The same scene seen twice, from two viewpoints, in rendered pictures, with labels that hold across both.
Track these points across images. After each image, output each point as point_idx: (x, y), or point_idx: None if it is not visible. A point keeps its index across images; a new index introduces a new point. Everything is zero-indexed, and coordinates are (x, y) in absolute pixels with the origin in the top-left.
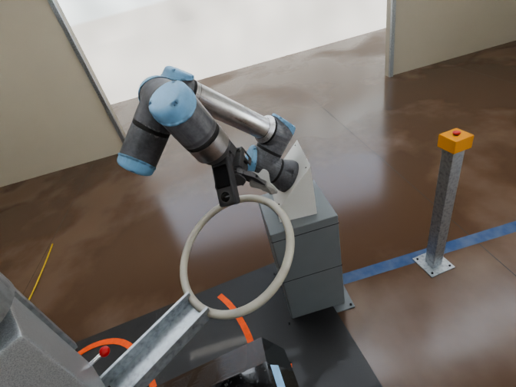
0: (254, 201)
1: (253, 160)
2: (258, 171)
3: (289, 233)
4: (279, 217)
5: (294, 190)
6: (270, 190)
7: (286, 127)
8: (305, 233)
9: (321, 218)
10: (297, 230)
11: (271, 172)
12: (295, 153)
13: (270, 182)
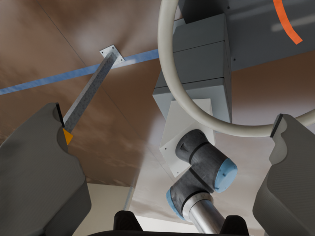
0: (222, 121)
1: (221, 175)
2: (219, 159)
3: (164, 50)
4: (180, 84)
5: (184, 127)
6: (30, 116)
7: (173, 199)
8: (185, 82)
9: (167, 94)
10: (192, 86)
11: (204, 154)
12: (178, 164)
13: (209, 143)
